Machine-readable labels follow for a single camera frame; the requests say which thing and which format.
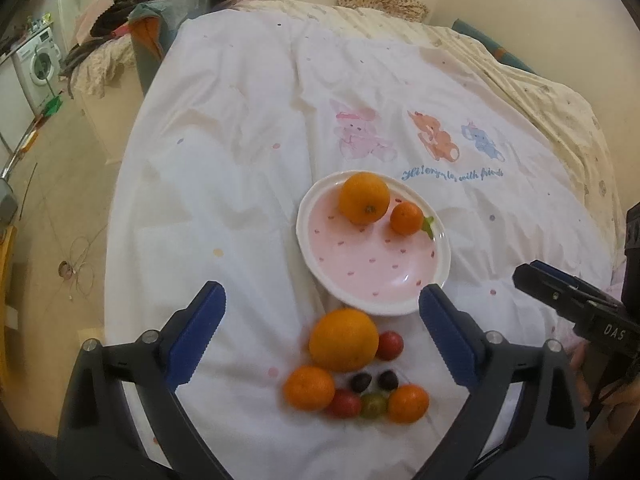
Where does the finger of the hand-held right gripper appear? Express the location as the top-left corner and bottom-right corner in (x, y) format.
(530, 259), (624, 307)
(512, 263), (608, 322)

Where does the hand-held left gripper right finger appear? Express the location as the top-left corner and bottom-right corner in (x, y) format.
(419, 284), (591, 480)

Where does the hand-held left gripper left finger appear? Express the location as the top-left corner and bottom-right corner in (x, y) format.
(57, 281), (236, 480)

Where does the red cherry tomato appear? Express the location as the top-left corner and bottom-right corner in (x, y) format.
(376, 331), (405, 361)
(327, 389), (363, 420)

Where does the small tangerine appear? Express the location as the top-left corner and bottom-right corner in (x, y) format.
(389, 201), (425, 235)
(386, 384), (430, 424)
(283, 365), (336, 412)

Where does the pink dotted plate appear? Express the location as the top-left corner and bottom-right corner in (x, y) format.
(296, 170), (452, 317)

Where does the large orange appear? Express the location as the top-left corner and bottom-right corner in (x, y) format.
(338, 171), (391, 226)
(308, 308), (380, 373)

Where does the green grape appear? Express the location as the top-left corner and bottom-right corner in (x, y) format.
(360, 393), (390, 421)

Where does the person's right hand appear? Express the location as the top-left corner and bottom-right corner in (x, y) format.
(569, 342), (640, 438)

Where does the white printed blanket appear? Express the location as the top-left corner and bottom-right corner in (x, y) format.
(105, 10), (613, 480)

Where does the cream patterned bed sheet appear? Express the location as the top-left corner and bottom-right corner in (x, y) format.
(235, 0), (628, 261)

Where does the yellow board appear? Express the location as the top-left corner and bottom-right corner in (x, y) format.
(0, 225), (18, 396)

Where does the grey box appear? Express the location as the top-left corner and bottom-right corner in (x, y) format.
(0, 180), (18, 226)

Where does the cream floral cloth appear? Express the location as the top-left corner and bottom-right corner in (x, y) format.
(60, 37), (136, 98)

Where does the teal and orange cloth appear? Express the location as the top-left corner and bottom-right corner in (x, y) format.
(129, 0), (211, 96)

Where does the white washing machine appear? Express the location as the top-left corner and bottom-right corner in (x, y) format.
(12, 24), (63, 113)

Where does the thin floor cable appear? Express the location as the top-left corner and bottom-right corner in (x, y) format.
(57, 232), (108, 301)

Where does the chrome metal rail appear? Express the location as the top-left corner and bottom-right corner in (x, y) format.
(0, 110), (46, 181)

